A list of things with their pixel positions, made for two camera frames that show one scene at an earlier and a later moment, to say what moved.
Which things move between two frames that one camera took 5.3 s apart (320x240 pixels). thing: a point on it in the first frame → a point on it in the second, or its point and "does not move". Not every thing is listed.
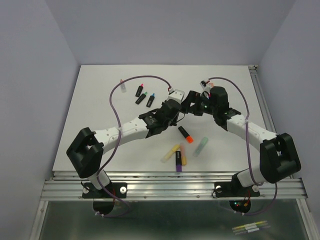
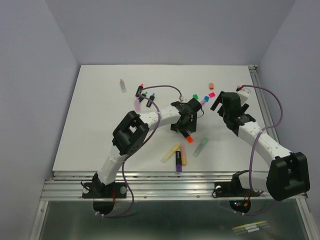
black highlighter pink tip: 139,90 does not move
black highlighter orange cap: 188,138 does not move
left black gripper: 173,123 → 190,126
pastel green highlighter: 200,146 does not move
